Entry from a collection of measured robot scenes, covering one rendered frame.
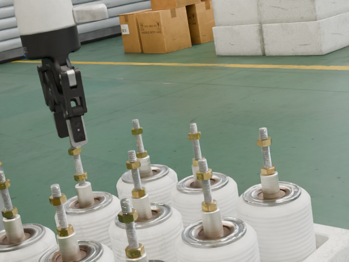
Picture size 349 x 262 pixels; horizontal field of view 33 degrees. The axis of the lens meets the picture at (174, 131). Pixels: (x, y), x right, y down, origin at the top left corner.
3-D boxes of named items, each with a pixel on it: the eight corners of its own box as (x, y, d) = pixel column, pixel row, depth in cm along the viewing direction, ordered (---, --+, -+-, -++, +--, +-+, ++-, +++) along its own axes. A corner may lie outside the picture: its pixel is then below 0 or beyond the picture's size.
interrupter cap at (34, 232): (57, 228, 79) (56, 223, 78) (22, 256, 72) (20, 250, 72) (12, 226, 82) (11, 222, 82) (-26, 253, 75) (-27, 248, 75)
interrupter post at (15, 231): (29, 236, 77) (24, 213, 77) (18, 245, 75) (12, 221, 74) (15, 236, 78) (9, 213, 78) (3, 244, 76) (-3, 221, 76)
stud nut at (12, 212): (19, 214, 76) (18, 208, 76) (7, 219, 75) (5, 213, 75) (13, 211, 77) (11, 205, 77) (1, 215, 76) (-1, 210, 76)
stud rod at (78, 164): (85, 187, 85) (75, 137, 83) (88, 189, 84) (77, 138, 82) (79, 190, 84) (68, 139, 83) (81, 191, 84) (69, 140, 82)
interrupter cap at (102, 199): (108, 213, 81) (107, 208, 81) (54, 220, 82) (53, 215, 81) (117, 192, 88) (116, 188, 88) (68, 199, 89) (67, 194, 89)
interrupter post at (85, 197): (93, 208, 84) (89, 186, 83) (77, 210, 84) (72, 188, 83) (97, 201, 86) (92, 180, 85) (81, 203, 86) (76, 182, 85)
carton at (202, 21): (224, 37, 461) (218, -2, 454) (201, 43, 448) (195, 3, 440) (198, 38, 485) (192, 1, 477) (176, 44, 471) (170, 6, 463)
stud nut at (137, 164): (123, 169, 75) (122, 162, 75) (132, 164, 76) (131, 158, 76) (135, 169, 74) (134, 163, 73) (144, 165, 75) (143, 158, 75)
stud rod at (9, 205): (18, 225, 76) (4, 170, 74) (11, 228, 76) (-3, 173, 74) (15, 224, 77) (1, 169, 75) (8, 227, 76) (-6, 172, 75)
